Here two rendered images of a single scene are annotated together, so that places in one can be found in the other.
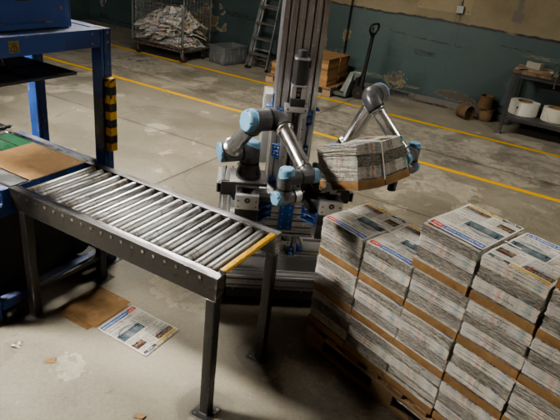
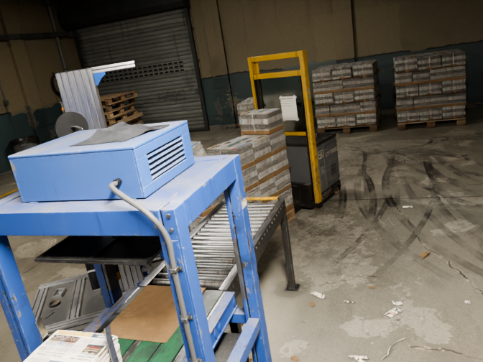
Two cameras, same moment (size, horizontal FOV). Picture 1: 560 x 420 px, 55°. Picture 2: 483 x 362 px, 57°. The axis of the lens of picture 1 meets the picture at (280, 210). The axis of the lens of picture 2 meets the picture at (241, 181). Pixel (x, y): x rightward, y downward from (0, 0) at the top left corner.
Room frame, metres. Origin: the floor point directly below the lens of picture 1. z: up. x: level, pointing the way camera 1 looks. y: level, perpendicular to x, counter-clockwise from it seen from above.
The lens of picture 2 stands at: (2.54, 3.54, 2.04)
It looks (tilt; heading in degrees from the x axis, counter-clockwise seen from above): 17 degrees down; 264
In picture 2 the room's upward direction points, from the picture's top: 9 degrees counter-clockwise
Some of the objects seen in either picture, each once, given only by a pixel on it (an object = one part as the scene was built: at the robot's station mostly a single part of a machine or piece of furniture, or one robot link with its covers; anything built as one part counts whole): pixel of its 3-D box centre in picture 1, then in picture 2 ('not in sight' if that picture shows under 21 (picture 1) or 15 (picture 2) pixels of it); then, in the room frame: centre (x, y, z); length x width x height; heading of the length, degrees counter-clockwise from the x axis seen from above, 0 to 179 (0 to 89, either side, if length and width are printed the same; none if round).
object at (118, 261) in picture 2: (2, 70); (126, 233); (2.91, 1.61, 1.30); 0.55 x 0.55 x 0.03; 63
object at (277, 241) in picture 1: (174, 203); (192, 242); (2.67, 0.58, 0.74); 1.34 x 0.05 x 0.12; 63
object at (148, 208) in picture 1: (142, 212); (223, 238); (2.45, 0.70, 0.77); 0.47 x 0.05 x 0.05; 153
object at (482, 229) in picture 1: (476, 224); (228, 145); (2.18, -0.88, 1.06); 0.37 x 0.29 x 0.01; 133
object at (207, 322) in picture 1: (209, 357); (287, 251); (1.93, 0.24, 0.34); 0.06 x 0.06 x 0.68; 63
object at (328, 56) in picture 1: (310, 68); not in sight; (9.15, -0.21, 0.28); 1.20 x 0.83 x 0.57; 63
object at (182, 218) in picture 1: (171, 225); (233, 226); (2.36, 0.53, 0.77); 0.47 x 0.05 x 0.05; 153
